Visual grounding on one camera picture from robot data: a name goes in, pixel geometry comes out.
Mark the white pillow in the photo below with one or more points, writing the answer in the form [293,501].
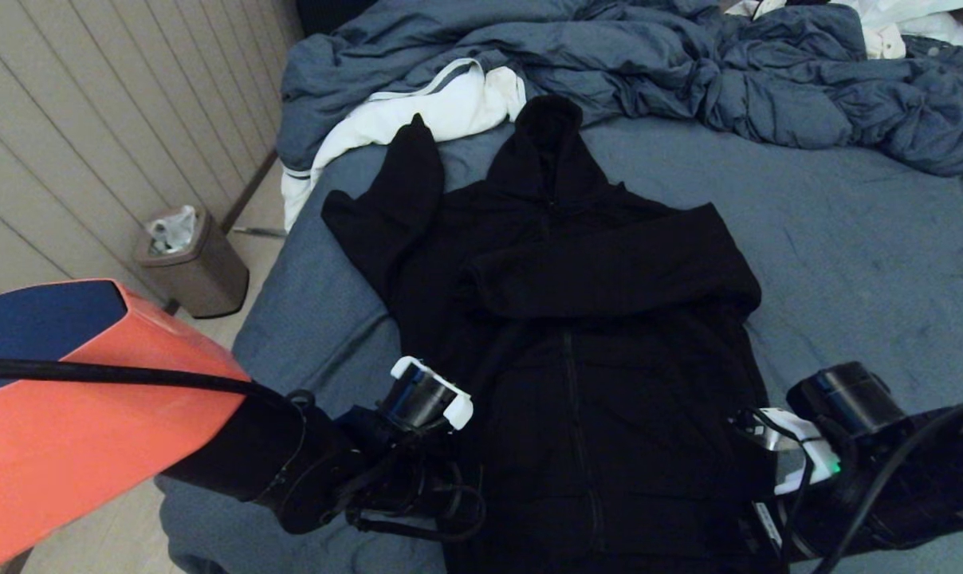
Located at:
[920,28]

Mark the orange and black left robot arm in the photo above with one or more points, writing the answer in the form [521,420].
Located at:
[91,414]

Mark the clear plastic bin bag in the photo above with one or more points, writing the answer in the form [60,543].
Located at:
[170,231]

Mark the cream rumpled garment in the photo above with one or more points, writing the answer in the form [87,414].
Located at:
[884,44]

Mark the rumpled blue duvet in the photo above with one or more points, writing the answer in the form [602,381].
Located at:
[609,56]

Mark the black headboard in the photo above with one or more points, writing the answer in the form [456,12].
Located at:
[322,12]

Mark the white garment with grey stripe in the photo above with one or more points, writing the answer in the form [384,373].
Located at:
[418,119]

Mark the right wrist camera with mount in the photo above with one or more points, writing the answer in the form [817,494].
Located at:
[800,454]

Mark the blue bed sheet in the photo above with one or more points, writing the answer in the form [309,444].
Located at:
[848,319]

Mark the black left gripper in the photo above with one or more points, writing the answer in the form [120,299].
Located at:
[426,478]

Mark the grey metal rod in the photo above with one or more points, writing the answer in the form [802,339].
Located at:
[258,233]

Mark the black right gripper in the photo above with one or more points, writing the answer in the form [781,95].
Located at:
[776,526]

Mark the beige trash bin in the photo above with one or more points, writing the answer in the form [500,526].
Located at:
[202,279]

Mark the black zip hoodie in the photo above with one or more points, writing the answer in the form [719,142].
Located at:
[593,319]

